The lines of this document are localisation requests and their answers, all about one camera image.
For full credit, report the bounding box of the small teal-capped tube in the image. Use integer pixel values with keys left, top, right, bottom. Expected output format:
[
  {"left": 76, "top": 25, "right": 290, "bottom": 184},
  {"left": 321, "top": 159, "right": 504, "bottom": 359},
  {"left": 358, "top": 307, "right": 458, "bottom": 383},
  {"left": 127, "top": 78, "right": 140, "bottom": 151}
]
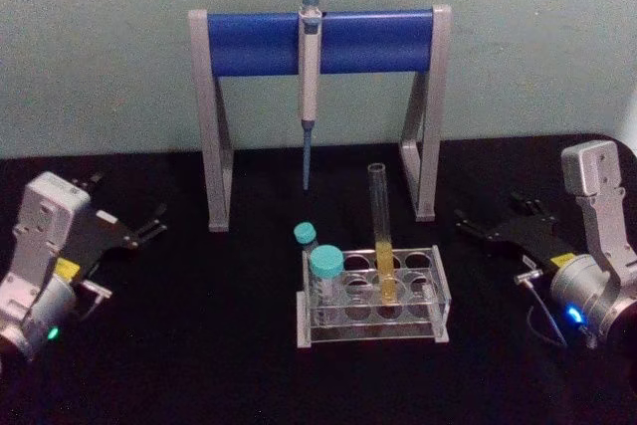
[{"left": 292, "top": 221, "right": 320, "bottom": 270}]

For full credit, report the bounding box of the large teal-capped tube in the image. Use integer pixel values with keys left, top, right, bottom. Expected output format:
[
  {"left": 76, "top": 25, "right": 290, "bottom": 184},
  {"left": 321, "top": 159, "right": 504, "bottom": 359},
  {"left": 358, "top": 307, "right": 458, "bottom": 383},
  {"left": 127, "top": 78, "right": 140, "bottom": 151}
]
[{"left": 308, "top": 244, "right": 346, "bottom": 327}]

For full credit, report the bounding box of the right gripper thin cable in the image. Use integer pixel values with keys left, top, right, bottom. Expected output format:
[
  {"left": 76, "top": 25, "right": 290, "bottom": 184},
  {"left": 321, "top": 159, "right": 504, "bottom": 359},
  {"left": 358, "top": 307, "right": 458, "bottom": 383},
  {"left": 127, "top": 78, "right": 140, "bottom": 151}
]
[{"left": 513, "top": 269, "right": 569, "bottom": 347}]

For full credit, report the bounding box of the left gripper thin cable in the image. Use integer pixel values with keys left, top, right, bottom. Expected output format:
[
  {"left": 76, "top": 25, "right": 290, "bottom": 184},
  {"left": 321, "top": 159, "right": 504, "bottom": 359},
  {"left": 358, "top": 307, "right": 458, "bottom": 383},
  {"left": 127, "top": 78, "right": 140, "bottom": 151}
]
[{"left": 74, "top": 279, "right": 111, "bottom": 324}]

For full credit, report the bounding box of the grey stand with blue bar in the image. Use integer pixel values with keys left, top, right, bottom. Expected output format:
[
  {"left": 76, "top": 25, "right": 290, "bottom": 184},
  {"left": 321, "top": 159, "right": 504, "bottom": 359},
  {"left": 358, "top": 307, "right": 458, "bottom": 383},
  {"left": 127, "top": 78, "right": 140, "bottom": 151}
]
[{"left": 187, "top": 4, "right": 453, "bottom": 234}]

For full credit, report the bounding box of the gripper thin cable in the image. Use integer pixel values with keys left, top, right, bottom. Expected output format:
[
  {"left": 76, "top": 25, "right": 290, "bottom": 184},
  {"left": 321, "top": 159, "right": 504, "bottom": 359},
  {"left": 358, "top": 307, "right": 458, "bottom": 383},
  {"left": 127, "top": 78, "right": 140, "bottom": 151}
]
[
  {"left": 513, "top": 269, "right": 569, "bottom": 347},
  {"left": 74, "top": 279, "right": 111, "bottom": 324}
]

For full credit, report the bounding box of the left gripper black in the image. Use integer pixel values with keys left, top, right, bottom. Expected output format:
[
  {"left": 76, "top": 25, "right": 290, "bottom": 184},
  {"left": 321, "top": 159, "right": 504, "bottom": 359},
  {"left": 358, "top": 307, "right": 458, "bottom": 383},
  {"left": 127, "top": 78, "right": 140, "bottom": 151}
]
[{"left": 56, "top": 170, "right": 169, "bottom": 288}]

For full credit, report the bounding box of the black table cloth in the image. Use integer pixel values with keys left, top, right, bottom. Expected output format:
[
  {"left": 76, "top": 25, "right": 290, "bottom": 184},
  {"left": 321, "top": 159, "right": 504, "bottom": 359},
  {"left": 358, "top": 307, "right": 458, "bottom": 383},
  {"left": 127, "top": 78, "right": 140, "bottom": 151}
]
[{"left": 0, "top": 133, "right": 637, "bottom": 425}]

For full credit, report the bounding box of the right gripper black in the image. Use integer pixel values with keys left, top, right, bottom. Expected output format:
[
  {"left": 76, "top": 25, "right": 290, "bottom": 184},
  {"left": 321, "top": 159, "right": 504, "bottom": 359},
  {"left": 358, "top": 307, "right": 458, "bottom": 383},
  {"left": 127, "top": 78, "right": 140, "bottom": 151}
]
[{"left": 454, "top": 190, "right": 579, "bottom": 273}]

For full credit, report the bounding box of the clear acrylic tube rack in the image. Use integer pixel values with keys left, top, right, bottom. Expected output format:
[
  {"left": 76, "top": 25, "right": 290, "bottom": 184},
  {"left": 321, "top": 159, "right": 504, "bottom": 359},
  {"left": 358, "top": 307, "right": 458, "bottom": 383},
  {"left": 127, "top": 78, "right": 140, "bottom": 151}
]
[{"left": 296, "top": 244, "right": 453, "bottom": 349}]

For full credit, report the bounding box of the grey pipette with blue tip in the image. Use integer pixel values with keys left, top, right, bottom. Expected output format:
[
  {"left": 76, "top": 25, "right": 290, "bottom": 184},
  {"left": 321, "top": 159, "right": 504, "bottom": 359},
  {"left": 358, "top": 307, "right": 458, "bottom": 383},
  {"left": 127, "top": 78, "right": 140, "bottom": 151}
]
[{"left": 297, "top": 0, "right": 324, "bottom": 193}]

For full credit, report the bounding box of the glass tube with yellow liquid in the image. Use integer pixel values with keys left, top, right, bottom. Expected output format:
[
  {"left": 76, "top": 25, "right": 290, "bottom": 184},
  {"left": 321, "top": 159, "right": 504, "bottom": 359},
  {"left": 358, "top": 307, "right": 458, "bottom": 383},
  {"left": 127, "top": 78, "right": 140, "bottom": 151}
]
[{"left": 366, "top": 161, "right": 402, "bottom": 308}]

